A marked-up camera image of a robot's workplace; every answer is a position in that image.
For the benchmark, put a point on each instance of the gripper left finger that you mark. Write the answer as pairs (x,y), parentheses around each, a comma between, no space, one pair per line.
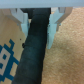
(22,20)

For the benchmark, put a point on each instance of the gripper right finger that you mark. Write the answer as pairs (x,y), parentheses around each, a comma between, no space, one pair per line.
(53,28)

